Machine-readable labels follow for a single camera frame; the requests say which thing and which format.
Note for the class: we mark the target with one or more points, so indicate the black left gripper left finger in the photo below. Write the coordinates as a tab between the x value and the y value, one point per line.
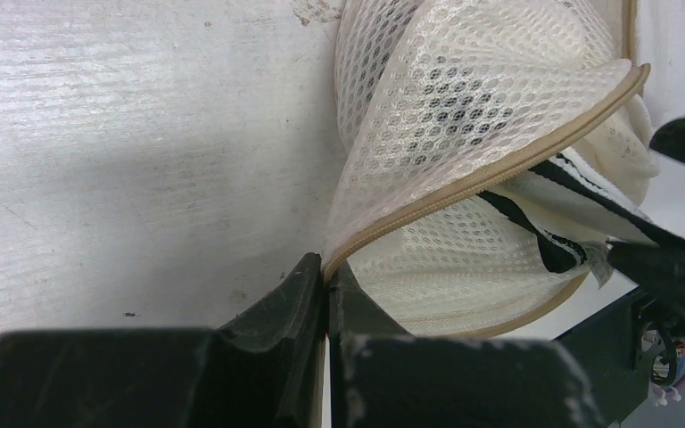
261	369

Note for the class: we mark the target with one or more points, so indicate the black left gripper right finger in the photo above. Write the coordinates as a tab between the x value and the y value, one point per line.
383	376

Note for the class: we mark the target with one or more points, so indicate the white bra black trim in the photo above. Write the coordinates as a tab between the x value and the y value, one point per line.
572	211

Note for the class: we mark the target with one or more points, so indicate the white mesh laundry bag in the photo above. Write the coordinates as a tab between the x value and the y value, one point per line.
440	100

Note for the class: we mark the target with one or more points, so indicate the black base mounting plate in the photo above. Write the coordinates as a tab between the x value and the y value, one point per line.
626	349

